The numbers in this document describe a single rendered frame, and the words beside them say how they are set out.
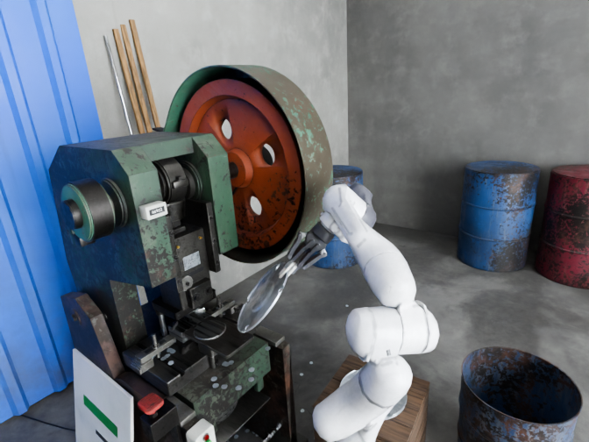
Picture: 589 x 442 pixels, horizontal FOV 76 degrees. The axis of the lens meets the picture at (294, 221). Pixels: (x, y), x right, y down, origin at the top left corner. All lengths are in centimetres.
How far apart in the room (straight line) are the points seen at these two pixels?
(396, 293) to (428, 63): 356
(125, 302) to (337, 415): 94
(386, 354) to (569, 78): 343
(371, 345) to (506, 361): 125
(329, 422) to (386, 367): 26
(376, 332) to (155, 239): 75
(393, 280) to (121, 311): 111
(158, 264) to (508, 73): 352
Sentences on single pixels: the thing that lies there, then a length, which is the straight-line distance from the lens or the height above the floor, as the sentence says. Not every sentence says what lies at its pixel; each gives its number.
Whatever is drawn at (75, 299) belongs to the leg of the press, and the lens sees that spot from 177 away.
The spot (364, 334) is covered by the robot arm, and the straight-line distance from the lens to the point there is 88.
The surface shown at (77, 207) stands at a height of 136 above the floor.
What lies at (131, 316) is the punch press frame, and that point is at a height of 82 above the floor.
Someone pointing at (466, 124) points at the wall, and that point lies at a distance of 419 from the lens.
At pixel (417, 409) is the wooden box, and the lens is 183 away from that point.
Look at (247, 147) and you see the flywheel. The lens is 159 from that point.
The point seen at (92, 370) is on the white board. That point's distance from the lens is 191.
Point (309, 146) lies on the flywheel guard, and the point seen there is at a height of 144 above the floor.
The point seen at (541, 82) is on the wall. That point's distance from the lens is 407.
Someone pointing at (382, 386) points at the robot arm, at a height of 100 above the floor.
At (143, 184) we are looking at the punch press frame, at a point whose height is 139.
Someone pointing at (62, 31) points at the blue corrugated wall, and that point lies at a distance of 254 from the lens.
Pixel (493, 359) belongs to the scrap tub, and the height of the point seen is 42.
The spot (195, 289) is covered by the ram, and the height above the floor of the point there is 96.
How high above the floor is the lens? 164
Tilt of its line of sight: 20 degrees down
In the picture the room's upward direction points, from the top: 4 degrees counter-clockwise
